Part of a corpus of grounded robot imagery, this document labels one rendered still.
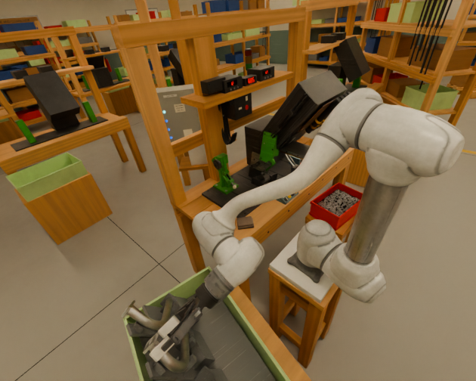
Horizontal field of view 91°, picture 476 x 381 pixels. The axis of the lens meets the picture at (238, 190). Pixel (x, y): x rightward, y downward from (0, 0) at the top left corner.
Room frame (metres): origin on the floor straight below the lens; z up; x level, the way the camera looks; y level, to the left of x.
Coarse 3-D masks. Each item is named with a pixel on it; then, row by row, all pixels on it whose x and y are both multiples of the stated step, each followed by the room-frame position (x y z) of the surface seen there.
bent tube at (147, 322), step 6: (168, 300) 0.54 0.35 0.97; (132, 306) 0.42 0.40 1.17; (168, 306) 0.50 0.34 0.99; (126, 312) 0.40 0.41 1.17; (132, 312) 0.41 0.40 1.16; (138, 312) 0.41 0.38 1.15; (168, 312) 0.47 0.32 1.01; (138, 318) 0.39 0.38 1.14; (144, 318) 0.39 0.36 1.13; (150, 318) 0.40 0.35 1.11; (162, 318) 0.43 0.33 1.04; (168, 318) 0.44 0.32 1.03; (144, 324) 0.38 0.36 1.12; (150, 324) 0.38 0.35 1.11; (156, 324) 0.39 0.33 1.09; (162, 324) 0.40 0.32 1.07
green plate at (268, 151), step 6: (264, 132) 1.52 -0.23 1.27; (264, 138) 1.51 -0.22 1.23; (270, 138) 1.47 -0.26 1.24; (276, 138) 1.44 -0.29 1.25; (264, 144) 1.49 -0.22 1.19; (270, 144) 1.46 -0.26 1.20; (276, 144) 1.46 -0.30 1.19; (264, 150) 1.48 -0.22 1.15; (270, 150) 1.44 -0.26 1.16; (276, 150) 1.46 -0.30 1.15; (264, 156) 1.47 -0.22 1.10; (270, 156) 1.43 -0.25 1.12
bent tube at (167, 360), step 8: (184, 336) 0.39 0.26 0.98; (152, 344) 0.29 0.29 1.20; (184, 344) 0.35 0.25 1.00; (144, 352) 0.27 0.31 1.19; (184, 352) 0.31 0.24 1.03; (160, 360) 0.26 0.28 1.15; (168, 360) 0.26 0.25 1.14; (176, 360) 0.27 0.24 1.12; (184, 360) 0.28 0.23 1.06; (168, 368) 0.25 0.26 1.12; (176, 368) 0.25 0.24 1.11; (184, 368) 0.26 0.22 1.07
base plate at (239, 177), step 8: (280, 160) 1.74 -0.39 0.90; (288, 160) 1.72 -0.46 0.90; (248, 168) 1.67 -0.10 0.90; (272, 168) 1.63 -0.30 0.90; (280, 168) 1.62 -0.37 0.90; (288, 168) 1.60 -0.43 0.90; (232, 176) 1.57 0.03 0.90; (240, 176) 1.56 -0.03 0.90; (248, 176) 1.54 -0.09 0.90; (280, 176) 1.50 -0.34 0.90; (240, 184) 1.44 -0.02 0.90; (248, 184) 1.43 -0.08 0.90; (208, 192) 1.39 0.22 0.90; (216, 192) 1.38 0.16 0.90; (232, 192) 1.36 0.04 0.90; (240, 192) 1.35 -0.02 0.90; (216, 200) 1.28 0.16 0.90; (224, 200) 1.27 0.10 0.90; (248, 208) 1.17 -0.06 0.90; (240, 216) 1.09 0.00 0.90
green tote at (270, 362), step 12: (192, 276) 0.66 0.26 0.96; (204, 276) 0.67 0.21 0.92; (180, 288) 0.61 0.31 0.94; (192, 288) 0.64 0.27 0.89; (156, 300) 0.55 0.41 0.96; (228, 300) 0.53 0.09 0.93; (240, 312) 0.46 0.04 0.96; (240, 324) 0.46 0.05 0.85; (132, 336) 0.42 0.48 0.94; (252, 336) 0.39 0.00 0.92; (132, 348) 0.37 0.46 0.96; (264, 348) 0.33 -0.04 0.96; (144, 360) 0.37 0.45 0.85; (264, 360) 0.32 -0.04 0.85; (144, 372) 0.31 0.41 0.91; (276, 372) 0.27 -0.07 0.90
